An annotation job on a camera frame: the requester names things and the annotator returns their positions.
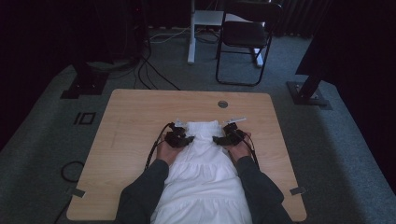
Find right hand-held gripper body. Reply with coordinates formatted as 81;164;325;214
221;117;248;147

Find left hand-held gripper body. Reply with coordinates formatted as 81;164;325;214
163;118;189;149

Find white gathered dress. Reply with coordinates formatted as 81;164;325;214
150;119;254;224

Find person's left hand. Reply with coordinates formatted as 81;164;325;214
156;140;182;166

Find person's right hand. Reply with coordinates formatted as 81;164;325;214
224;133;252;165

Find black slanted stand with base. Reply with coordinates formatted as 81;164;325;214
286;66;332;110

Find black folding chair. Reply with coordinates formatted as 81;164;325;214
215;0;283;88

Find black stand with square base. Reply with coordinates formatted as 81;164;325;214
60;60;110;100

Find right hand-held gripper black cable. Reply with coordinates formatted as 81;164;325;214
238;131;260;166

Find hand-held gripper black cable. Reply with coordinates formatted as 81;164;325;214
144;122;173;171
238;131;260;166

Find left hand-held gripper black cable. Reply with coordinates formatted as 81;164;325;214
144;122;173;171

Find black floor cables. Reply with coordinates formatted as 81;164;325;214
133;46;182;91

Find white desk frame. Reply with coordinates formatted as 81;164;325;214
187;0;266;68

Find white floor cable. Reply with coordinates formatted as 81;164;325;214
148;26;191;44

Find black cable loop on floor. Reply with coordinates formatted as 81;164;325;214
60;160;86;184

